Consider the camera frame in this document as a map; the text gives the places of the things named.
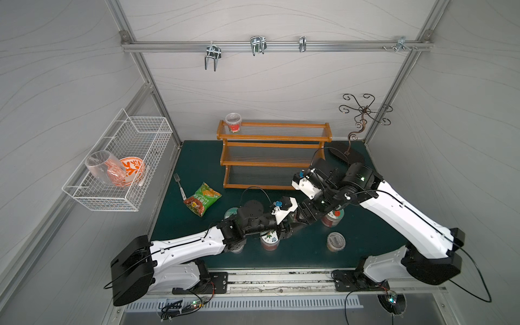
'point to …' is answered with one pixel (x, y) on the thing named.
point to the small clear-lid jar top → (233, 120)
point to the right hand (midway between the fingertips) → (303, 213)
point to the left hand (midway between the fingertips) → (304, 218)
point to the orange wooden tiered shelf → (261, 156)
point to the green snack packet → (203, 198)
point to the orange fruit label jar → (270, 241)
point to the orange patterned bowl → (135, 168)
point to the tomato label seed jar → (333, 219)
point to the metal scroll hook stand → (361, 119)
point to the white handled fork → (177, 179)
